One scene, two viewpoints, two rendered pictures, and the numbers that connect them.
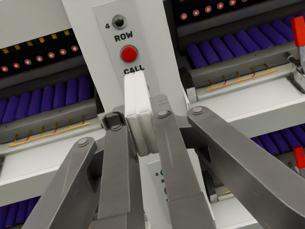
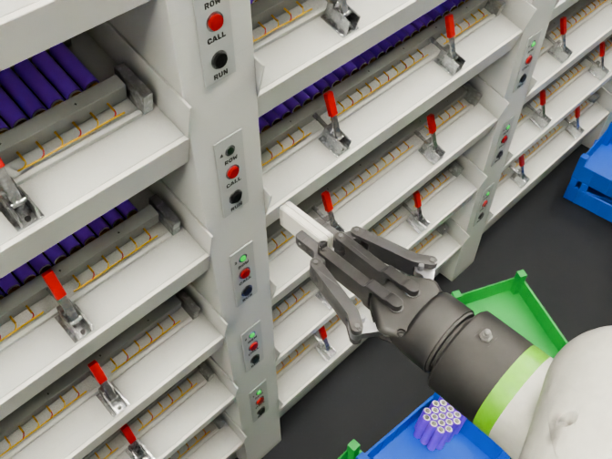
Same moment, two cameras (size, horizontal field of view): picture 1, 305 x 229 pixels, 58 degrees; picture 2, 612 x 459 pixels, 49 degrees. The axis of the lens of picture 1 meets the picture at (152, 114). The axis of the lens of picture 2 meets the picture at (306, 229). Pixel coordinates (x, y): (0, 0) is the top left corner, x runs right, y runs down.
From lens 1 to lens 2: 62 cm
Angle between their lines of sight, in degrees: 41
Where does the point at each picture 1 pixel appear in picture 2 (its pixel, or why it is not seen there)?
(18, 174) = (113, 314)
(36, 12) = (168, 161)
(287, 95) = (326, 158)
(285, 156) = (308, 201)
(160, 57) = (252, 165)
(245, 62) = (284, 131)
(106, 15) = (222, 148)
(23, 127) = (83, 264)
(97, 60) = (208, 184)
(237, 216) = (284, 275)
